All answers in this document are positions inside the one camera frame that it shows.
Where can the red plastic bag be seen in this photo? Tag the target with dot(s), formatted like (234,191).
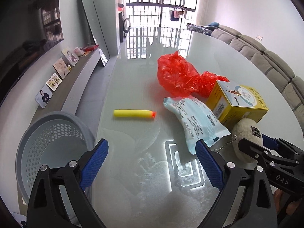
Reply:
(181,79)

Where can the photo frame collage white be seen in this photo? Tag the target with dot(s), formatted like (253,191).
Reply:
(54,82)

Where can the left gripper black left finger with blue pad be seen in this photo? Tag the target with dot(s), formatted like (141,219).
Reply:
(46,207)

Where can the photo frame man portrait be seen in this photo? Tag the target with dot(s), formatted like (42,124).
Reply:
(43,96)

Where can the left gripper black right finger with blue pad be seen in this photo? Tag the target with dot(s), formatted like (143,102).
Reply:
(256,209)

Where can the light blue wet-wipe packet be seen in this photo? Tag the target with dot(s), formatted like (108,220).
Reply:
(197,120)

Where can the photo frame child purple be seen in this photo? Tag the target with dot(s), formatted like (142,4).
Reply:
(70,55)

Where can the leaning full-length mirror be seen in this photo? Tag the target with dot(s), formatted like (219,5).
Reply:
(96,30)

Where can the photo frame pink baby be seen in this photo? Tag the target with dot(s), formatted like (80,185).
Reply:
(61,68)

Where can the grey wood tv console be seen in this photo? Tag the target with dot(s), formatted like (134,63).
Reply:
(68,95)

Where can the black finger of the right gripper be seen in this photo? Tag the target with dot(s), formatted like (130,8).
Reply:
(265,156)

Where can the pink plush toy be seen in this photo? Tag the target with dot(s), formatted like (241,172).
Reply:
(79,52)

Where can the blue cushion on sofa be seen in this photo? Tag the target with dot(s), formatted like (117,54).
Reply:
(214,24)

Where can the beige plush ball keychain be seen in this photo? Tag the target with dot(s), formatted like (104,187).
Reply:
(248,129)

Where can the grey perforated trash basket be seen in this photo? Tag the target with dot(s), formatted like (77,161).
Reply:
(53,140)

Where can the yellow cardboard box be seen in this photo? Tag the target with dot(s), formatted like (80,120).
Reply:
(231,102)

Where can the person's right hand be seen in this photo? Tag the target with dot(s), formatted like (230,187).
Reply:
(291,208)

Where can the red pouch on shelf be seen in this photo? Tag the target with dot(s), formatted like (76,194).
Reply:
(91,47)

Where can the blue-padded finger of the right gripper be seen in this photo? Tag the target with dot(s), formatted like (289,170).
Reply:
(284,148)

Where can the black window security grille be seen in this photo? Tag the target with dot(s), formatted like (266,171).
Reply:
(161,13)

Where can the wall-mounted black television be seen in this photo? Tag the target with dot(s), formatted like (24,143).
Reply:
(29,28)

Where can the yellow foam dart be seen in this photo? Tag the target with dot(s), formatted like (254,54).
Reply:
(135,113)

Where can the grey sectional sofa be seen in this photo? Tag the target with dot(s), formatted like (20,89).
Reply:
(269,63)

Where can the checkered blanket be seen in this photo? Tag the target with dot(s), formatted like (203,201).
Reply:
(198,29)

